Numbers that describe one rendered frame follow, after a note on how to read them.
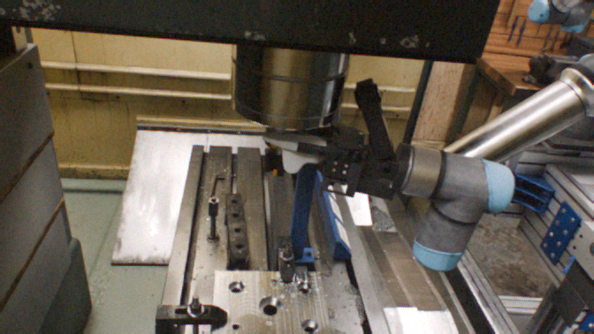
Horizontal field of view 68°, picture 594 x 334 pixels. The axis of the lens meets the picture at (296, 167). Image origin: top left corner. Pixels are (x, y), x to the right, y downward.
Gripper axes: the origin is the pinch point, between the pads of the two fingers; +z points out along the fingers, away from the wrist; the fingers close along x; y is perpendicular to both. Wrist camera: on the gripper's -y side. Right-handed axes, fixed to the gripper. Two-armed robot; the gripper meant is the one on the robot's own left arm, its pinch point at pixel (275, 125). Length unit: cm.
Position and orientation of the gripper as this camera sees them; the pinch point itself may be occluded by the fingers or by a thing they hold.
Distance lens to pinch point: 66.2
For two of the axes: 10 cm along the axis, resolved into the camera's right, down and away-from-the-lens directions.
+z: -9.7, -2.3, 0.4
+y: -1.7, 8.4, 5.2
